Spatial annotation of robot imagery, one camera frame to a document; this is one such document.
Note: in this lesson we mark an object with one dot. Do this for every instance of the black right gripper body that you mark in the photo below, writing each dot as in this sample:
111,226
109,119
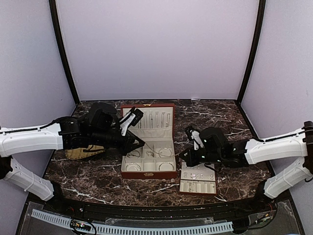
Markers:
210,157

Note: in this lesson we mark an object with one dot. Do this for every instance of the black frame post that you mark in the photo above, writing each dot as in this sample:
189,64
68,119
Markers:
253,51
62,50

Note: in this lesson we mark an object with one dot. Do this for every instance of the woven bamboo tray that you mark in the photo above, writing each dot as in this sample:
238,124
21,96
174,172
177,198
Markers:
82,153

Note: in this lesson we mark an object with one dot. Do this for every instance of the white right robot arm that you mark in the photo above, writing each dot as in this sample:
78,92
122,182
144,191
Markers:
297,144

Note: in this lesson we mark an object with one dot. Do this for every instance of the brown jewelry display tray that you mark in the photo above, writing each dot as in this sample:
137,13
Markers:
198,179

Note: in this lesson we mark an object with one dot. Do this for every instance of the red wooden jewelry box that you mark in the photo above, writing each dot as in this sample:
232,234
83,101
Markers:
156,159

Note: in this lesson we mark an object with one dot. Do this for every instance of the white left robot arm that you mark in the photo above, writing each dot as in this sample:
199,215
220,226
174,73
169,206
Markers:
37,142

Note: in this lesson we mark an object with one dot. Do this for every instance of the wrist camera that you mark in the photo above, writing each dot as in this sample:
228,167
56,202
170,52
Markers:
103,116
210,138

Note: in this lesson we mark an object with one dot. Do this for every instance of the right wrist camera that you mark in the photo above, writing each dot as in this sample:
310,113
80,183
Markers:
210,138

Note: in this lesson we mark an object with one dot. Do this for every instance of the black left frame post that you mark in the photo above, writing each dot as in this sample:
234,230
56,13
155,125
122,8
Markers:
62,50

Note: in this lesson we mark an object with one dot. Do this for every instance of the white slotted cable duct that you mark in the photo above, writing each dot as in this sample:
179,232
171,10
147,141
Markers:
125,227

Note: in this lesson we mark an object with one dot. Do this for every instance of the black right frame post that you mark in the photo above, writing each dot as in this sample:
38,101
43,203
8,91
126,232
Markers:
253,51

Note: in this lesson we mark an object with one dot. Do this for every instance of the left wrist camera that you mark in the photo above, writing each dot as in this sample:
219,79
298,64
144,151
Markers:
103,116

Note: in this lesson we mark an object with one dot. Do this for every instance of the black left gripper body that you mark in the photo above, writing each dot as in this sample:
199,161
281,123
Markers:
122,149

